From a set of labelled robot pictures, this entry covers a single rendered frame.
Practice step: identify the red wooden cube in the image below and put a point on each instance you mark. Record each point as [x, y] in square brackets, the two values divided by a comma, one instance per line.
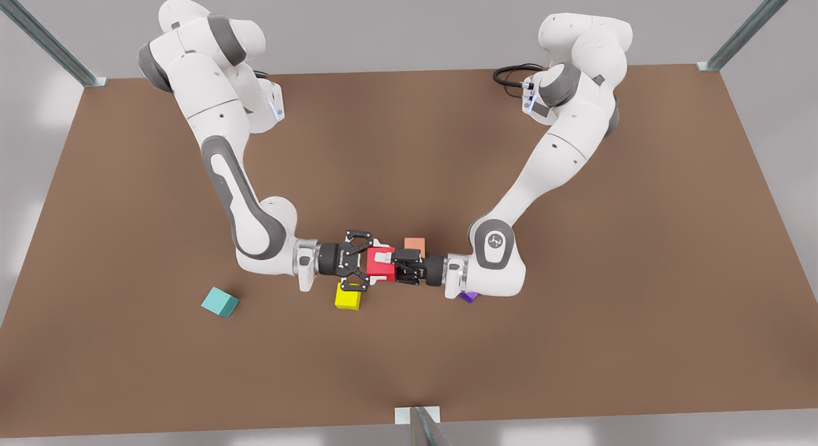
[378, 267]

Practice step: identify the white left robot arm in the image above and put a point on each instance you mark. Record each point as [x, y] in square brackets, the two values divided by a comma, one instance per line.
[562, 146]

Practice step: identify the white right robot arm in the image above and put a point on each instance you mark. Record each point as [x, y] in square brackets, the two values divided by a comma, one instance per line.
[220, 107]

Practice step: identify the yellow wooden cube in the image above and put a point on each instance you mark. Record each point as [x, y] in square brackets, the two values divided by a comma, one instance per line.
[347, 299]

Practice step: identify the orange wooden cube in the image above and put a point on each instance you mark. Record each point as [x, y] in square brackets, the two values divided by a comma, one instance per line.
[415, 245]

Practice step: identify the purple wooden cube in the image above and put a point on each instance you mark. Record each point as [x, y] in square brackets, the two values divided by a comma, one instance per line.
[469, 297]

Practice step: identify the teal wooden cube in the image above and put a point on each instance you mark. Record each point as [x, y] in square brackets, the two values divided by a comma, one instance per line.
[218, 301]

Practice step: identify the silver frame post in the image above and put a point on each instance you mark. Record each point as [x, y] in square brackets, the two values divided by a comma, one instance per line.
[748, 30]
[45, 40]
[422, 423]

